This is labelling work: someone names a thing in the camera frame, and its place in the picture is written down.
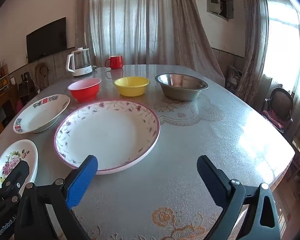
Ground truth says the floral plate with red marks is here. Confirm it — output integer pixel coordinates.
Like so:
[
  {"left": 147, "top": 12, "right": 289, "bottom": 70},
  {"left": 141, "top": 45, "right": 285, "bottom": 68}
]
[{"left": 13, "top": 94, "right": 71, "bottom": 134}]

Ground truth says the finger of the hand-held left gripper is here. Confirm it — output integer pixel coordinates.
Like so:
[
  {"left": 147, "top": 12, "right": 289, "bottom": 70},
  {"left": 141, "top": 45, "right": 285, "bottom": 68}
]
[{"left": 0, "top": 160, "right": 30, "bottom": 203}]

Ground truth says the wide beige curtain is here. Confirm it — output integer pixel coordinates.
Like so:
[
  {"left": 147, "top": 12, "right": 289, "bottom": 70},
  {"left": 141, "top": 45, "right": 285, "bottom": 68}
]
[{"left": 75, "top": 0, "right": 225, "bottom": 88}]

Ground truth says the black wall television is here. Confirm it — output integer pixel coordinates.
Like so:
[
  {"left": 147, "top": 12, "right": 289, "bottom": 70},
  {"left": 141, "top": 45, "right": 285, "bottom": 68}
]
[{"left": 26, "top": 17, "right": 67, "bottom": 64}]

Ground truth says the black mesh back chair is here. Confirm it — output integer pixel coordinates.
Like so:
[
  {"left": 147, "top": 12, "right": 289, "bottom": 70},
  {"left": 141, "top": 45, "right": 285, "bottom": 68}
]
[{"left": 261, "top": 87, "right": 294, "bottom": 133}]

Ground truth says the pink cloth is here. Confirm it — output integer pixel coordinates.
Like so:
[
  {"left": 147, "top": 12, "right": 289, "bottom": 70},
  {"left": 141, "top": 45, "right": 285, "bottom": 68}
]
[{"left": 262, "top": 110, "right": 286, "bottom": 130}]

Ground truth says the white electric kettle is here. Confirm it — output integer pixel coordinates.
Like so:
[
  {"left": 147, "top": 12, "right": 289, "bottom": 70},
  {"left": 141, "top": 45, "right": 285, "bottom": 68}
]
[{"left": 66, "top": 48, "right": 93, "bottom": 77}]

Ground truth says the yellow bowl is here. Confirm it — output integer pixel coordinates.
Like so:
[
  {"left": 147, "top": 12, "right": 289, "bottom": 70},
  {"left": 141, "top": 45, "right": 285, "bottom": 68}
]
[{"left": 114, "top": 77, "right": 150, "bottom": 97}]

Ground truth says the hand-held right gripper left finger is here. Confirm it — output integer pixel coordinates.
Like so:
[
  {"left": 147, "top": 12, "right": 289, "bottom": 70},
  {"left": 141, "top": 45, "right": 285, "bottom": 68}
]
[{"left": 14, "top": 155, "right": 98, "bottom": 240}]

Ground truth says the printed bag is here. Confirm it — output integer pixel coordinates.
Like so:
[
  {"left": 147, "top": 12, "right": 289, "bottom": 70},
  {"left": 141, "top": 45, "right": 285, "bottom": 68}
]
[{"left": 226, "top": 65, "right": 243, "bottom": 93}]

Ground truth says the stainless steel bowl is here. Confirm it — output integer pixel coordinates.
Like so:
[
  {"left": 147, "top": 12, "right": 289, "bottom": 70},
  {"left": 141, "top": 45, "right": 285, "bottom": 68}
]
[{"left": 154, "top": 73, "right": 209, "bottom": 102}]

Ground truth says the grey electrical panel box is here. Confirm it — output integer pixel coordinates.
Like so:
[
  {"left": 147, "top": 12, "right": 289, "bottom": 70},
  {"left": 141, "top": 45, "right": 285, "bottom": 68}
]
[{"left": 206, "top": 0, "right": 234, "bottom": 20}]

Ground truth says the red bowl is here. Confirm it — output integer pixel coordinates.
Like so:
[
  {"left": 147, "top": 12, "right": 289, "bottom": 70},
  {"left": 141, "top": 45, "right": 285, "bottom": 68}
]
[{"left": 67, "top": 78, "right": 102, "bottom": 102}]

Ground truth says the black speaker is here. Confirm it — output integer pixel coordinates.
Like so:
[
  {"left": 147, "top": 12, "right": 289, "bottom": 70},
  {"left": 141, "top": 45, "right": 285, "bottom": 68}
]
[{"left": 18, "top": 81, "right": 30, "bottom": 97}]

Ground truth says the red mug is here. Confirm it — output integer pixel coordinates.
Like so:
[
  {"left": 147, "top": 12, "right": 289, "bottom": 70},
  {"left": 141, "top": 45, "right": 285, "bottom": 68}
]
[{"left": 105, "top": 56, "right": 124, "bottom": 69}]

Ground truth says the wooden cabinet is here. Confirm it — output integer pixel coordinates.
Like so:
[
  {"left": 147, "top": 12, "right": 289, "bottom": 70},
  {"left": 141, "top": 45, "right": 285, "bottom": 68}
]
[{"left": 0, "top": 61, "right": 18, "bottom": 140}]

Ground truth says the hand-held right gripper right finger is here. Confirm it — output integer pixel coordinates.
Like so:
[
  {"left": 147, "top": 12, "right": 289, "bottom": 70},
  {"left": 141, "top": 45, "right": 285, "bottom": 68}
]
[{"left": 196, "top": 155, "right": 282, "bottom": 240}]

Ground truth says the narrow beige curtain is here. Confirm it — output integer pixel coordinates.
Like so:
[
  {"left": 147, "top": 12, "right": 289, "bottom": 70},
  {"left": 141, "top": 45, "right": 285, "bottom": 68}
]
[{"left": 241, "top": 0, "right": 271, "bottom": 105}]

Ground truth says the small rose print plate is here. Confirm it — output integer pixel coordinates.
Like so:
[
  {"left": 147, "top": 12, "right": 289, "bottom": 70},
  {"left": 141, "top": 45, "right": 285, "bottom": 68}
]
[{"left": 0, "top": 139, "right": 38, "bottom": 192}]

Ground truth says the large pink rim floral plate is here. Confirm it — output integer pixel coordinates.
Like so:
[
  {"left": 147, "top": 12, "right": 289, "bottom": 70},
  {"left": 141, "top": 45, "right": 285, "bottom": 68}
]
[{"left": 53, "top": 100, "right": 161, "bottom": 175}]

